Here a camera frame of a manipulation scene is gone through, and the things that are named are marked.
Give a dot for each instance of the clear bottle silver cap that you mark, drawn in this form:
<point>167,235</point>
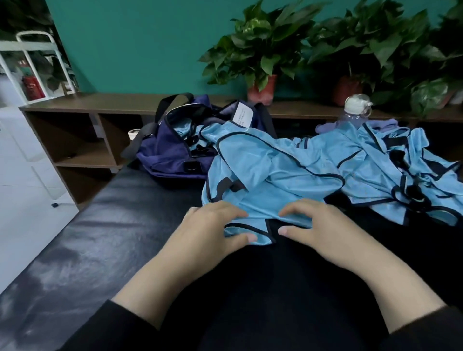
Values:
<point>357,108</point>

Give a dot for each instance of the person's left forearm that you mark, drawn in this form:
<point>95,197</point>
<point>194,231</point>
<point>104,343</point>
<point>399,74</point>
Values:
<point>123,318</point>

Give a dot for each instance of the person's right hand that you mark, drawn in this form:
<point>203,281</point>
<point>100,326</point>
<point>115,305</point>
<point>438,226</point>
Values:
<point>333,231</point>

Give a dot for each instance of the person's left hand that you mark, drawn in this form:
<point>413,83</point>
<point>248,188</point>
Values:
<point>202,242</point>

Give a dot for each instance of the green plant in white pot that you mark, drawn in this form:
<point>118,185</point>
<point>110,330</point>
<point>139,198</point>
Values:
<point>441,72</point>

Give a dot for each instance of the wooden shelf cabinet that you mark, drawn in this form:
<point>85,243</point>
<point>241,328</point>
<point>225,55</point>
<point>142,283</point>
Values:
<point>72,152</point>

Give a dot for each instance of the black leather bench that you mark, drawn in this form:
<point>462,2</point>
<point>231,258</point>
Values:
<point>79,253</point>

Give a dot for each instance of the person's right forearm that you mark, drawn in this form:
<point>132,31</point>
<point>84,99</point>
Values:
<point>412,311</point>

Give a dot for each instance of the navy blue bag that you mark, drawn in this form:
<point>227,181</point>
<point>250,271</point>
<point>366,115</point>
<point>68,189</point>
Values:
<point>163,155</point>

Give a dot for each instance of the small white-lidded jar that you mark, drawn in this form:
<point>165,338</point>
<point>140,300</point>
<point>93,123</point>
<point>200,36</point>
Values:
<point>134,134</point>

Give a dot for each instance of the red bottle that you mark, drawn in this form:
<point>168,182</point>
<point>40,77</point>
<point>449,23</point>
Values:
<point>32,87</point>

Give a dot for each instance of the white wheeled cart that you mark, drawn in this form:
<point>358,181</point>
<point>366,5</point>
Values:
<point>36,45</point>

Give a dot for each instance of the green plant in red pot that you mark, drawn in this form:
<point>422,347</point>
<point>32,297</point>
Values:
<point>260,47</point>
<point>369,43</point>

